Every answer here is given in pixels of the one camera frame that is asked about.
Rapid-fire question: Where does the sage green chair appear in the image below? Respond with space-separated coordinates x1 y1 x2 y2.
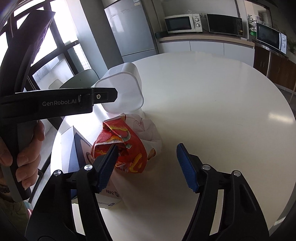
49 69 99 89

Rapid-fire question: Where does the crumpled white paper wrapper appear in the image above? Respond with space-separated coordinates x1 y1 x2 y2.
120 113 162 160

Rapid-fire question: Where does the white cardboard box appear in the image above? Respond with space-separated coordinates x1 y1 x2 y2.
69 126 123 210

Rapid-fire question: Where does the person's left hand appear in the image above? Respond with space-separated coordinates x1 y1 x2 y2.
1 120 45 196

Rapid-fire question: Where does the white plastic container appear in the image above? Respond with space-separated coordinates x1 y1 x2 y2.
94 63 144 114

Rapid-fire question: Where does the white microwave left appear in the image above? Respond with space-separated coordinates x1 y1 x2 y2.
165 14 203 34

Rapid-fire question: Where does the black microwave oven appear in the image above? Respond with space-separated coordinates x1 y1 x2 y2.
206 14 244 37

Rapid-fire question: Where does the white microwave right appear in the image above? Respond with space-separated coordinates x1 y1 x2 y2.
256 23 287 54

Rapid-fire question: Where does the red snack bag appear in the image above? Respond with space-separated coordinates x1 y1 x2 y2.
91 114 147 174

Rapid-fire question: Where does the grey refrigerator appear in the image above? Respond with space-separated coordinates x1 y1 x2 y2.
103 0 158 62

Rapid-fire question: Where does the round white dining table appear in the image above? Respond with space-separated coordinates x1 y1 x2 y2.
49 51 294 241

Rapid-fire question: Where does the white microwave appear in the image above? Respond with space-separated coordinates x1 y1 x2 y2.
256 23 287 54
165 14 203 34

